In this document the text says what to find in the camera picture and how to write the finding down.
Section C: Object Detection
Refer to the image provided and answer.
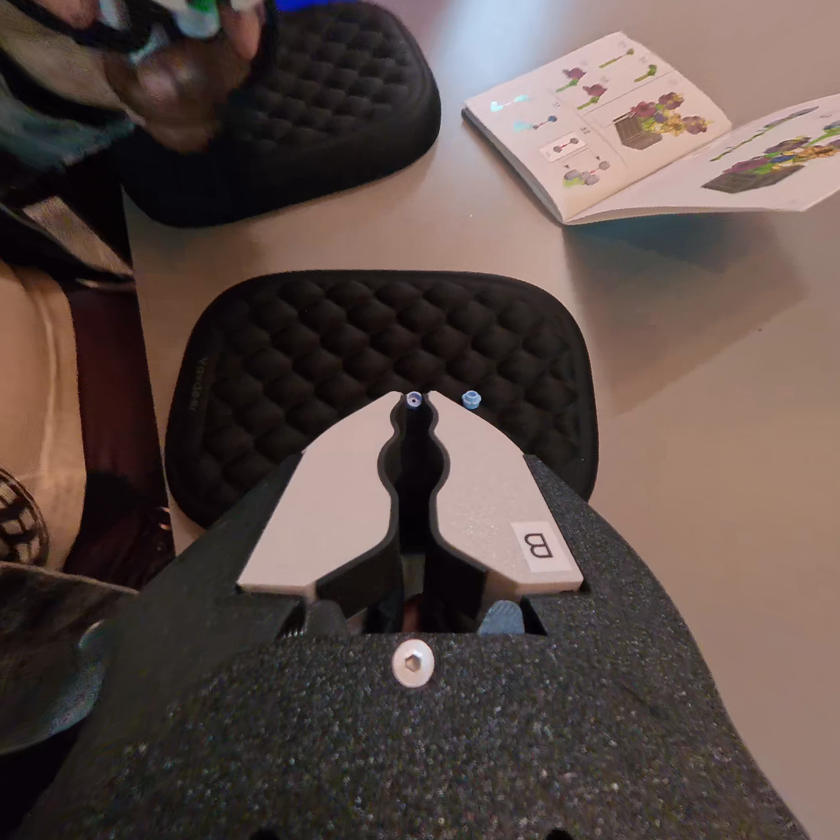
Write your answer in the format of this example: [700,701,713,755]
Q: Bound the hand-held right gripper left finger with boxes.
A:
[235,391,404,613]

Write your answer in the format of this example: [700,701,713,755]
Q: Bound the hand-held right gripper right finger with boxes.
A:
[425,392,586,636]

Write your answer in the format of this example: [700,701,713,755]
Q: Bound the person's left hand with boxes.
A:
[98,29,263,155]

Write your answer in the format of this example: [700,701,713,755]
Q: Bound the black quilted wrist pad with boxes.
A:
[164,269,599,529]
[115,0,442,228]

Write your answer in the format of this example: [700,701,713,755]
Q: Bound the dark denim jacket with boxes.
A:
[0,187,142,759]

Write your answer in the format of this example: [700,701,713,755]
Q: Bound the beige trousers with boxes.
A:
[0,262,88,473]

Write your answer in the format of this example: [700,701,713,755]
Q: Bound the white instruction booklet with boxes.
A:
[462,31,840,226]

